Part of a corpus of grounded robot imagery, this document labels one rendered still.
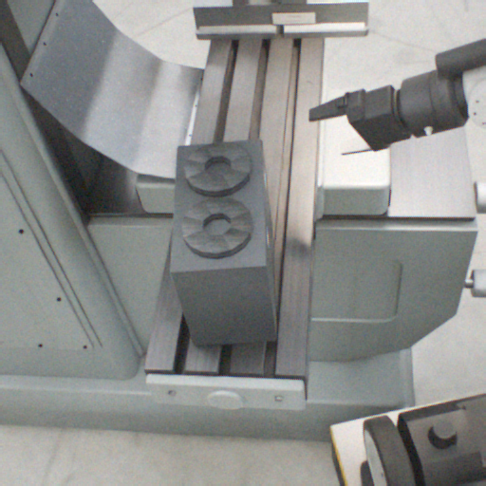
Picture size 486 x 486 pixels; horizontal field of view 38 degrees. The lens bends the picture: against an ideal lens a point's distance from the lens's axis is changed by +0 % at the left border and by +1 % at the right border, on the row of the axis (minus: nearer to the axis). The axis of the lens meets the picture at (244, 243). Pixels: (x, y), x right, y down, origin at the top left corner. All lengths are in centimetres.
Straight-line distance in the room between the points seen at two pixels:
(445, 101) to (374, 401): 99
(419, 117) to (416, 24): 217
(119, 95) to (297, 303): 59
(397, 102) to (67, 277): 84
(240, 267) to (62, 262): 74
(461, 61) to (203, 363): 54
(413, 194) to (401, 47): 168
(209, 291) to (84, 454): 126
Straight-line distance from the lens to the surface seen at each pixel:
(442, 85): 101
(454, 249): 145
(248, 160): 93
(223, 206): 88
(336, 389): 183
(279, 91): 134
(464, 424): 137
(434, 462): 133
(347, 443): 156
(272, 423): 188
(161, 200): 139
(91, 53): 140
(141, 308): 172
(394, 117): 103
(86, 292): 161
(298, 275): 105
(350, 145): 114
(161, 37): 324
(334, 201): 134
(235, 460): 198
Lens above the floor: 185
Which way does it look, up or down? 52 degrees down
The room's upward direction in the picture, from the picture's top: 10 degrees counter-clockwise
